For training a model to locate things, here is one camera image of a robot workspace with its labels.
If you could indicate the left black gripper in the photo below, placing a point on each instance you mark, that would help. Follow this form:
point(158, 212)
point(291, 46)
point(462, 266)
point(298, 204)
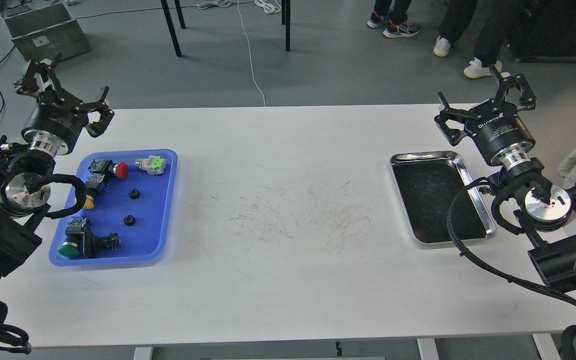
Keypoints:
point(52, 124)

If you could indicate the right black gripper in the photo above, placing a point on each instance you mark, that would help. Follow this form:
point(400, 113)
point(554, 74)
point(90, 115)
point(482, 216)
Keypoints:
point(500, 135)

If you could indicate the black gear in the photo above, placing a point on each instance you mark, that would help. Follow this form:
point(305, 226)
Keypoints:
point(134, 193)
point(129, 220)

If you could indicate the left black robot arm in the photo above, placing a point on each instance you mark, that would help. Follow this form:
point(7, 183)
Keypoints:
point(30, 191)

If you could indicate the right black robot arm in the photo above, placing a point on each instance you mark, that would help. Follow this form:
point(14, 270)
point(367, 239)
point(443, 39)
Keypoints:
point(525, 201)

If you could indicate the silver metal tray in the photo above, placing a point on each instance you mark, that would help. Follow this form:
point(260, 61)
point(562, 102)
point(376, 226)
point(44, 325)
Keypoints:
point(428, 183)

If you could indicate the blue plastic tray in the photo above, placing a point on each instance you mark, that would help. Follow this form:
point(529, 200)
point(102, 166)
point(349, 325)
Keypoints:
point(143, 241)

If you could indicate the white sneaker right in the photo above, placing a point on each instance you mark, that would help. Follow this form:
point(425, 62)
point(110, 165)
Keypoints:
point(475, 69)

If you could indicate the white sneaker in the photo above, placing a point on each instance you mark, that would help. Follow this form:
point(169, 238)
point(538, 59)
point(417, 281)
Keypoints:
point(475, 69)
point(442, 47)

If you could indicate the white sneaker left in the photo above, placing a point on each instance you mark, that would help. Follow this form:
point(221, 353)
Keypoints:
point(442, 47)

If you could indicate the black equipment case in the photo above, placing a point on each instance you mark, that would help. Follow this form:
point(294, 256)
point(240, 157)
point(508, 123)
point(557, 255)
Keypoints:
point(545, 31)

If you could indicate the blue sneaker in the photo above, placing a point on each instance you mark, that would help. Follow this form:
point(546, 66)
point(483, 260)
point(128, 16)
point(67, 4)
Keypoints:
point(405, 29)

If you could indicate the black table leg left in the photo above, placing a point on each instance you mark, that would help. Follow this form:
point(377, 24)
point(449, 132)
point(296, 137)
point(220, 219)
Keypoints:
point(170, 23)

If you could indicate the black table leg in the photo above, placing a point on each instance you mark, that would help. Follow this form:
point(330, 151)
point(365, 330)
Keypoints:
point(286, 22)
point(170, 23)

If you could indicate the black table leg right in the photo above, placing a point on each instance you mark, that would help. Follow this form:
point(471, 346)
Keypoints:
point(286, 22)

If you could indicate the yellow push button switch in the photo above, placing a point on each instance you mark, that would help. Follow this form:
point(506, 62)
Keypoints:
point(95, 184)

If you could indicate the red push button switch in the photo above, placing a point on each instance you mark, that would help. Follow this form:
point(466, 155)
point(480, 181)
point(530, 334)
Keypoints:
point(109, 168)

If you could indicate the green grey switch module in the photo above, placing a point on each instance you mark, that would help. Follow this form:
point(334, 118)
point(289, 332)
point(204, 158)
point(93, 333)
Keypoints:
point(153, 165)

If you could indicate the green push button switch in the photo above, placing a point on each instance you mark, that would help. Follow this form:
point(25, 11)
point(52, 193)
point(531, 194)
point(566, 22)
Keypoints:
point(77, 238)

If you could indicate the black switch component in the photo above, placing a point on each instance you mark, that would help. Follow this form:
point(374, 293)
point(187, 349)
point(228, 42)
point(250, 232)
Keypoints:
point(93, 244)

